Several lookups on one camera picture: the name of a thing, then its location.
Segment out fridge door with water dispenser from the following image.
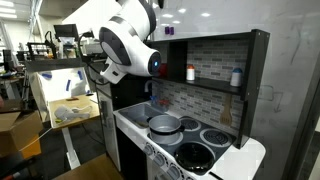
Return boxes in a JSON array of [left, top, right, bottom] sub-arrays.
[[97, 90, 121, 171]]

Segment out wooden spoon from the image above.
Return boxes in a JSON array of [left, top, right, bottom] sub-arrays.
[[134, 119, 149, 129]]

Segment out white object on desk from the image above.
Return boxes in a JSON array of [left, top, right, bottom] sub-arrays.
[[54, 104, 92, 122]]

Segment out white cable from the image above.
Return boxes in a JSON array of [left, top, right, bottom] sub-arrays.
[[18, 118, 73, 153]]

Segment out wooden slotted spatula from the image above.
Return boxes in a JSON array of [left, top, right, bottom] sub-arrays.
[[219, 94, 234, 127]]

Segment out white shaker blue cap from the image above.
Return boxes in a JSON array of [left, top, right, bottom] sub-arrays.
[[229, 67, 244, 88]]

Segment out toy play kitchen unit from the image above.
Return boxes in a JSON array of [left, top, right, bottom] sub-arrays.
[[89, 29, 271, 180]]

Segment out black monitor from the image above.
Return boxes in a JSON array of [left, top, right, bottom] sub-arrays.
[[53, 23, 80, 39]]

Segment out grey sink basin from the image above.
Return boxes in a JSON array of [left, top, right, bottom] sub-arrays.
[[118, 103, 168, 130]]

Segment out grey toy cooking pot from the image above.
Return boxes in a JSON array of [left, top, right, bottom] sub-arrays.
[[148, 114, 185, 145]]

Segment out black metal stand frame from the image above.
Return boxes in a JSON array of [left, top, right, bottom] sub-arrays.
[[26, 31, 58, 60]]

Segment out white shaker orange cap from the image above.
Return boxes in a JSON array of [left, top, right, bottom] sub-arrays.
[[185, 64, 196, 82]]

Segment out white panel with blue tape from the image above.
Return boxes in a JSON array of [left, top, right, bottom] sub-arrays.
[[28, 66, 96, 123]]

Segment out wooden desk with white legs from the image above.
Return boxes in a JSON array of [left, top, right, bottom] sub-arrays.
[[48, 94, 101, 170]]

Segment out brown cardboard box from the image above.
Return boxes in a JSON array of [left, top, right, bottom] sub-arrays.
[[0, 99, 44, 158]]

